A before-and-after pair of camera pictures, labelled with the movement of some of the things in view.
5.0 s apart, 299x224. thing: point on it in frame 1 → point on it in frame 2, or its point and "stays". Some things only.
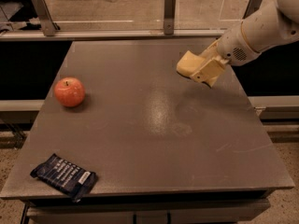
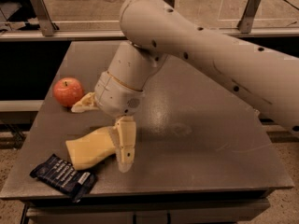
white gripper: (234, 48) → (116, 97)
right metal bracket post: (254, 2) stays
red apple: (69, 91) stays
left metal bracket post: (47, 21) stays
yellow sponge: (189, 63) → (92, 148)
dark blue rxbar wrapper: (73, 180) stays
